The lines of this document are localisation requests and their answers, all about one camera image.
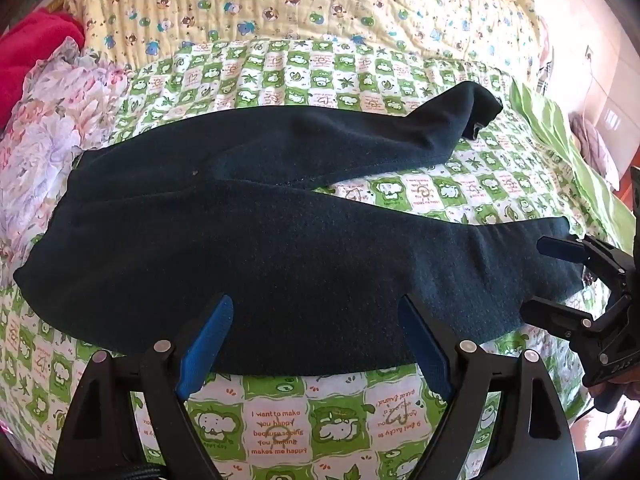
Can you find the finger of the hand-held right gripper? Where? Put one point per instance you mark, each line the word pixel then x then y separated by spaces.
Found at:
pixel 557 248
pixel 555 316

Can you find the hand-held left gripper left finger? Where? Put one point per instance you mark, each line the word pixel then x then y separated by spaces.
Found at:
pixel 212 332

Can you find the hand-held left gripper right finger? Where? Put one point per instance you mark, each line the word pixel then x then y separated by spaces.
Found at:
pixel 420 332

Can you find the dark navy pants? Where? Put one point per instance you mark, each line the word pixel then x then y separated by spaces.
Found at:
pixel 280 280

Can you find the green striped pillow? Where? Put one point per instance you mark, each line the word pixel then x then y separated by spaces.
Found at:
pixel 570 160

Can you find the pale pink bundled cloth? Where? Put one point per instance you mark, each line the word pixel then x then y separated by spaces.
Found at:
pixel 595 147

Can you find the green checkered printed bedsheet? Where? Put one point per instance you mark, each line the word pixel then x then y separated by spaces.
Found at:
pixel 310 425

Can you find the pink floral cloth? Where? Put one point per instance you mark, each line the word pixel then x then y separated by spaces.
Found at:
pixel 45 145

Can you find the red cloth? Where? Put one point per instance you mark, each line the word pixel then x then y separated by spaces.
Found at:
pixel 35 55

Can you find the yellow bear print quilt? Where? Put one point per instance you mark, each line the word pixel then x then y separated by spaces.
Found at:
pixel 320 5

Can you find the white wall socket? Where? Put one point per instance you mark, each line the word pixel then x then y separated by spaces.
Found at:
pixel 589 53

